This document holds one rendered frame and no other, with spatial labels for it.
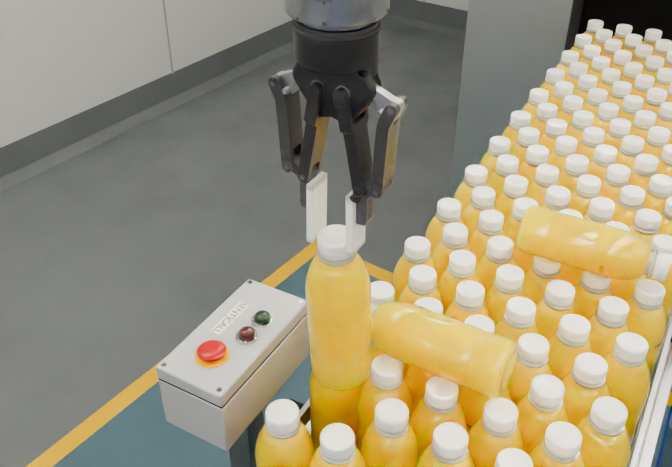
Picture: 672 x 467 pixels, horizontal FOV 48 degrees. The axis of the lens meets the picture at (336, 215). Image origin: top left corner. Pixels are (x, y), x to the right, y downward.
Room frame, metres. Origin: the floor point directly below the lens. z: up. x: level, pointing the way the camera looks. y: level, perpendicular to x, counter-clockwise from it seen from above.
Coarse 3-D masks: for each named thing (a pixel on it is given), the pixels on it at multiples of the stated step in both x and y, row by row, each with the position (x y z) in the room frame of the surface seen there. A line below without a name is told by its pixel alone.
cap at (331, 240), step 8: (336, 224) 0.64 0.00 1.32; (320, 232) 0.63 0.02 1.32; (328, 232) 0.63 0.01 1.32; (336, 232) 0.63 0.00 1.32; (344, 232) 0.63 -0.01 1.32; (320, 240) 0.61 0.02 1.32; (328, 240) 0.61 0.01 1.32; (336, 240) 0.61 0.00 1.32; (344, 240) 0.61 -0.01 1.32; (320, 248) 0.61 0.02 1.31; (328, 248) 0.60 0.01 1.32; (336, 248) 0.60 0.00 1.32; (344, 248) 0.60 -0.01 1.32; (328, 256) 0.61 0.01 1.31; (336, 256) 0.60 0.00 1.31; (344, 256) 0.60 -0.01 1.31
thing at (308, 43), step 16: (304, 32) 0.60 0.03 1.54; (320, 32) 0.59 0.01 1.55; (336, 32) 0.59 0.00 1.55; (352, 32) 0.59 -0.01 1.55; (368, 32) 0.60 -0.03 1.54; (304, 48) 0.60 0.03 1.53; (320, 48) 0.59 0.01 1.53; (336, 48) 0.58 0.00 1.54; (352, 48) 0.59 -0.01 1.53; (368, 48) 0.59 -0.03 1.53; (304, 64) 0.60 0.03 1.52; (320, 64) 0.59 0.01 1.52; (336, 64) 0.58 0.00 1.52; (352, 64) 0.59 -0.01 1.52; (368, 64) 0.59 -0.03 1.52; (304, 80) 0.62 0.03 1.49; (320, 80) 0.62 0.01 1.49; (336, 80) 0.61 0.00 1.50; (352, 80) 0.60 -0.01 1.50; (368, 80) 0.60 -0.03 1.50; (304, 96) 0.63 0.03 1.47; (352, 96) 0.60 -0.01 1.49; (368, 96) 0.59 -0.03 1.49; (320, 112) 0.62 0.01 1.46; (336, 112) 0.61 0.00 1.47; (352, 112) 0.60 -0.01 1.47
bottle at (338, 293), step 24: (312, 264) 0.62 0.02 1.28; (336, 264) 0.60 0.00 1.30; (360, 264) 0.62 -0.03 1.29; (312, 288) 0.60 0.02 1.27; (336, 288) 0.59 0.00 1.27; (360, 288) 0.60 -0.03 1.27; (312, 312) 0.60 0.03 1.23; (336, 312) 0.59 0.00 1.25; (360, 312) 0.60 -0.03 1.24; (312, 336) 0.61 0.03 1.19; (336, 336) 0.59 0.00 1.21; (360, 336) 0.60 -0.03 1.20; (312, 360) 0.62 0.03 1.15; (336, 360) 0.59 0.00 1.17; (360, 360) 0.60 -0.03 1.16; (336, 384) 0.60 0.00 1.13; (360, 384) 0.61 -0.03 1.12
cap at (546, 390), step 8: (536, 376) 0.64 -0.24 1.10; (544, 376) 0.64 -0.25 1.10; (552, 376) 0.64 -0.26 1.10; (536, 384) 0.63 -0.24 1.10; (544, 384) 0.63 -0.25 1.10; (552, 384) 0.63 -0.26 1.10; (560, 384) 0.63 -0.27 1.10; (536, 392) 0.61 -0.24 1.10; (544, 392) 0.61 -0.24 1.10; (552, 392) 0.61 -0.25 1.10; (560, 392) 0.61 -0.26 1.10; (536, 400) 0.61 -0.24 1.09; (544, 400) 0.61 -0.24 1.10; (552, 400) 0.60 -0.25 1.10; (560, 400) 0.61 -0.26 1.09
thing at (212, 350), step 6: (204, 342) 0.69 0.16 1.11; (210, 342) 0.69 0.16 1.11; (216, 342) 0.69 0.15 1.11; (222, 342) 0.69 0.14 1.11; (198, 348) 0.68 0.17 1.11; (204, 348) 0.68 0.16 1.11; (210, 348) 0.68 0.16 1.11; (216, 348) 0.68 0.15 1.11; (222, 348) 0.68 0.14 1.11; (198, 354) 0.67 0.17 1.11; (204, 354) 0.67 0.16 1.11; (210, 354) 0.67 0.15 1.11; (216, 354) 0.67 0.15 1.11; (222, 354) 0.67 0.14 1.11; (204, 360) 0.66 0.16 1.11; (210, 360) 0.66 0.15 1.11; (216, 360) 0.66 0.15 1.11
